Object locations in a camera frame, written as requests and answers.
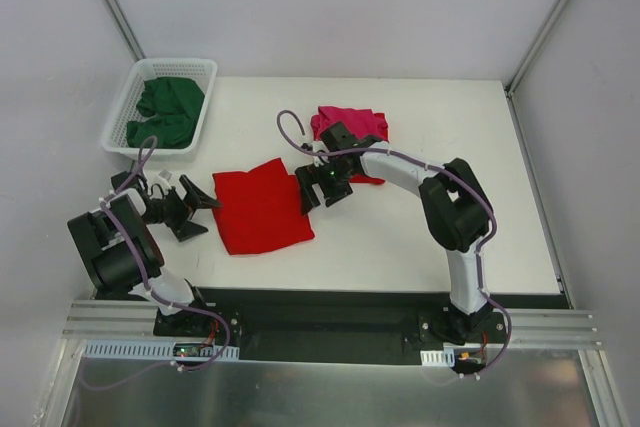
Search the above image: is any red t shirt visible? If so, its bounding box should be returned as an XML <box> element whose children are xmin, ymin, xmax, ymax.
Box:
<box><xmin>312</xmin><ymin>111</ymin><xmax>391</xmax><ymax>187</ymax></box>
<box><xmin>212</xmin><ymin>158</ymin><xmax>315</xmax><ymax>256</ymax></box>

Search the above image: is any white plastic basket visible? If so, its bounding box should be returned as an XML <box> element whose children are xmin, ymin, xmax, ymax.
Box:
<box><xmin>101</xmin><ymin>57</ymin><xmax>218</xmax><ymax>162</ymax></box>

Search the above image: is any pink t shirt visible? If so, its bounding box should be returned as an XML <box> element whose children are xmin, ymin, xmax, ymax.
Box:
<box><xmin>310</xmin><ymin>106</ymin><xmax>389</xmax><ymax>141</ymax></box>

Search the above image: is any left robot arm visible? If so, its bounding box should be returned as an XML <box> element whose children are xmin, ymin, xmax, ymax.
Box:
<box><xmin>67</xmin><ymin>171</ymin><xmax>222</xmax><ymax>337</ymax></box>

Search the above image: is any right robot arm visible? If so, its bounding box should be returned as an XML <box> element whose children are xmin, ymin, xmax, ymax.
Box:
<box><xmin>295</xmin><ymin>122</ymin><xmax>497</xmax><ymax>345</ymax></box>

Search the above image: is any green t shirt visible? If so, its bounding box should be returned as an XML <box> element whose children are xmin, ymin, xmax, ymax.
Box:
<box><xmin>126</xmin><ymin>77</ymin><xmax>205</xmax><ymax>150</ymax></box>

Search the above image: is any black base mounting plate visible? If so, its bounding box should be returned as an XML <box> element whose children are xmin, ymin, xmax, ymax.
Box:
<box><xmin>97</xmin><ymin>285</ymin><xmax>509</xmax><ymax>363</ymax></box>

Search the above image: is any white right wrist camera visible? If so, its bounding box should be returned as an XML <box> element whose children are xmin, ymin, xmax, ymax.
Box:
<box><xmin>301</xmin><ymin>138</ymin><xmax>326</xmax><ymax>153</ymax></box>

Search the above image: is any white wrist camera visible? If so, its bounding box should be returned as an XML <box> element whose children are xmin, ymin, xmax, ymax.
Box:
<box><xmin>301</xmin><ymin>138</ymin><xmax>326</xmax><ymax>153</ymax></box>
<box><xmin>156</xmin><ymin>170</ymin><xmax>172</xmax><ymax>185</ymax></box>

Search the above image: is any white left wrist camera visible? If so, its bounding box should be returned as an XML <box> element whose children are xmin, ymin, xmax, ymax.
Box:
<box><xmin>156</xmin><ymin>170</ymin><xmax>172</xmax><ymax>185</ymax></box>

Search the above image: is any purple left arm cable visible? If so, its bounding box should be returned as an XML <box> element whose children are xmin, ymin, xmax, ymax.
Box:
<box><xmin>79</xmin><ymin>135</ymin><xmax>232</xmax><ymax>391</ymax></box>

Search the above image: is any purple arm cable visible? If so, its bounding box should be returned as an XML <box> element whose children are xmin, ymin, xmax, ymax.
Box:
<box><xmin>79</xmin><ymin>135</ymin><xmax>232</xmax><ymax>391</ymax></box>
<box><xmin>276</xmin><ymin>110</ymin><xmax>512</xmax><ymax>388</ymax></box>

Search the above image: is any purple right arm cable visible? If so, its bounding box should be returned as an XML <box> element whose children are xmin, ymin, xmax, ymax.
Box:
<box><xmin>276</xmin><ymin>110</ymin><xmax>512</xmax><ymax>388</ymax></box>

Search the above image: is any aluminium front rail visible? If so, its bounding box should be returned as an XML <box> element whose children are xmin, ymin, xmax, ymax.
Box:
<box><xmin>62</xmin><ymin>292</ymin><xmax>600</xmax><ymax>349</ymax></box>

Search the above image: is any left white cable duct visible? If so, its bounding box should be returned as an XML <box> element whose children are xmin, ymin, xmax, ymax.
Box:
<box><xmin>84</xmin><ymin>340</ymin><xmax>240</xmax><ymax>362</ymax></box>

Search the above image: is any white cable duct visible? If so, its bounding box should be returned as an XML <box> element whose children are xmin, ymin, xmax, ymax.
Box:
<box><xmin>84</xmin><ymin>340</ymin><xmax>240</xmax><ymax>362</ymax></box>
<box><xmin>420</xmin><ymin>348</ymin><xmax>455</xmax><ymax>368</ymax></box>

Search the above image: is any right white cable duct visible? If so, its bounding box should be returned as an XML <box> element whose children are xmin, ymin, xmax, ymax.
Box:
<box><xmin>420</xmin><ymin>348</ymin><xmax>455</xmax><ymax>368</ymax></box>

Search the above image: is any left aluminium frame post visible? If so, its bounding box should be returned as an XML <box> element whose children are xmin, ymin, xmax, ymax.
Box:
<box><xmin>102</xmin><ymin>0</ymin><xmax>146</xmax><ymax>61</ymax></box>

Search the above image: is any aluminium frame post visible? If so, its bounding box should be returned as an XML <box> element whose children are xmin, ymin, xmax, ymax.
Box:
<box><xmin>504</xmin><ymin>0</ymin><xmax>573</xmax><ymax>99</ymax></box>
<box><xmin>102</xmin><ymin>0</ymin><xmax>146</xmax><ymax>61</ymax></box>

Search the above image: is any right aluminium frame post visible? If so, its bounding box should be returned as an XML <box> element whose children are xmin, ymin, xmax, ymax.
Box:
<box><xmin>504</xmin><ymin>0</ymin><xmax>573</xmax><ymax>99</ymax></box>

